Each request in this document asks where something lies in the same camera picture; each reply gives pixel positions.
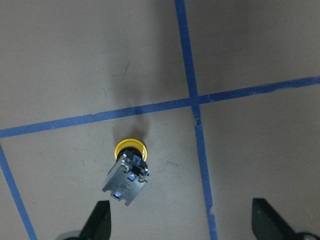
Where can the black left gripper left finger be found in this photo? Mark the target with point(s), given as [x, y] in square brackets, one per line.
[99, 224]

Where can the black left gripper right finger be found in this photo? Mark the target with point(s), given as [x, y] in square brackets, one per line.
[267, 224]

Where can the brown paper table cover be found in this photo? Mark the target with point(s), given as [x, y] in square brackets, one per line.
[225, 95]

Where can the yellow push button switch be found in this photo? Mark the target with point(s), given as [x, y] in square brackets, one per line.
[130, 173]

